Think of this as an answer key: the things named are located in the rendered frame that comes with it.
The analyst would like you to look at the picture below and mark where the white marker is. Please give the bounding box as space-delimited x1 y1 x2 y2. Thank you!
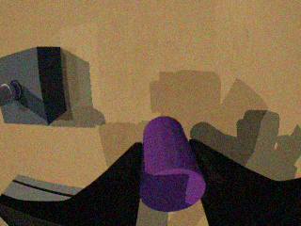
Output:
0 82 22 106

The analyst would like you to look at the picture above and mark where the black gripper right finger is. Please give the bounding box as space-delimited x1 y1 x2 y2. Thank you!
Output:
188 139 301 226

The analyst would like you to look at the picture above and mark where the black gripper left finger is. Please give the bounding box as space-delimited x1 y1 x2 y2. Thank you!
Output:
0 142 142 226

